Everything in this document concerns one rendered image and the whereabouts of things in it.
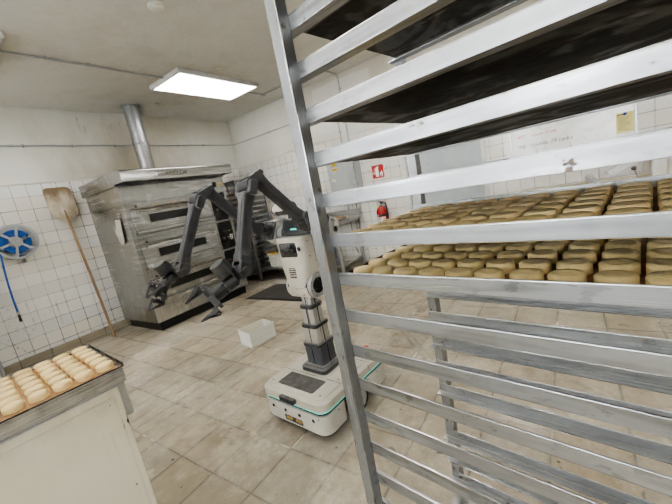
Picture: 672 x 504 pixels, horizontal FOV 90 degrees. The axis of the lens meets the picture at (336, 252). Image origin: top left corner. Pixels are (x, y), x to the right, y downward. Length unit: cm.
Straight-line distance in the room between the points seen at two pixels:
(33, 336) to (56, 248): 108
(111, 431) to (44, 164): 455
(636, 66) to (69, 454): 156
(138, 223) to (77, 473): 358
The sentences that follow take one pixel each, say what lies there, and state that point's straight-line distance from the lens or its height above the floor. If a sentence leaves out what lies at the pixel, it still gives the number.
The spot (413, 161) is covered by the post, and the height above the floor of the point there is 138.
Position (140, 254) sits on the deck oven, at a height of 102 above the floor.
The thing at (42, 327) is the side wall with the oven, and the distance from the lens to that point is 552.
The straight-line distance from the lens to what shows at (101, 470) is 151.
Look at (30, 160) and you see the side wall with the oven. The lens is 563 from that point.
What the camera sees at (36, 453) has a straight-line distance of 143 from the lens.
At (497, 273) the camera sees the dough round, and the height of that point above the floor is 115.
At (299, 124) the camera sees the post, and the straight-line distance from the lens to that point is 74.
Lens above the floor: 134
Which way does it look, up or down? 10 degrees down
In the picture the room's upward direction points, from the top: 11 degrees counter-clockwise
